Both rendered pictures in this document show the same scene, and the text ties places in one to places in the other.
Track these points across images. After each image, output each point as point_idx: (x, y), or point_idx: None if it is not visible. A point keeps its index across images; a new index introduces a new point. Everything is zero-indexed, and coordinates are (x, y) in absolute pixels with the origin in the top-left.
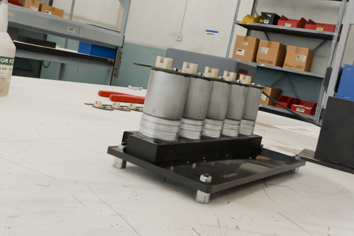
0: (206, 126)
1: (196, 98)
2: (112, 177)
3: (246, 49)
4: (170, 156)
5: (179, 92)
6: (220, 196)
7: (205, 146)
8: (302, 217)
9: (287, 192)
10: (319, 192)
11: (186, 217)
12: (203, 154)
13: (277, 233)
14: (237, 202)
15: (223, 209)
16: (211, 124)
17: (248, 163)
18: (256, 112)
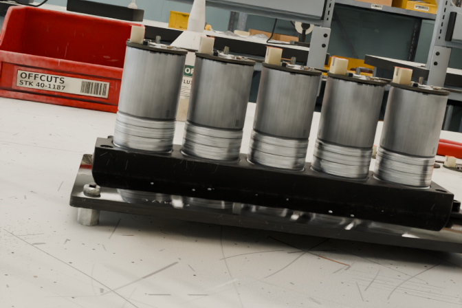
0: (256, 146)
1: (202, 91)
2: (47, 185)
3: None
4: (128, 170)
5: (145, 76)
6: (141, 230)
7: (228, 174)
8: (200, 277)
9: (315, 267)
10: (410, 289)
11: (5, 221)
12: (223, 186)
13: (77, 264)
14: (146, 239)
15: (87, 234)
16: (262, 141)
17: (288, 211)
18: (422, 140)
